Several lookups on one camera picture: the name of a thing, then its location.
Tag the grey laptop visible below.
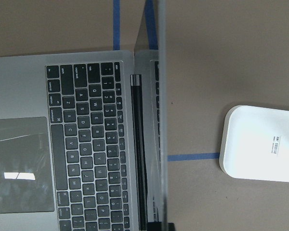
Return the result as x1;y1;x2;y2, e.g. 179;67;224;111
0;0;175;231

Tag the white desk lamp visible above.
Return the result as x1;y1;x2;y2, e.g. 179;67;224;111
219;105;289;182

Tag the blue tape line crosswise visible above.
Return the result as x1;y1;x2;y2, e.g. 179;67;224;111
168;153;220;162

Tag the blue tape line lengthwise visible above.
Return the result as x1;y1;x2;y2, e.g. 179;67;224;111
113;0;120;51

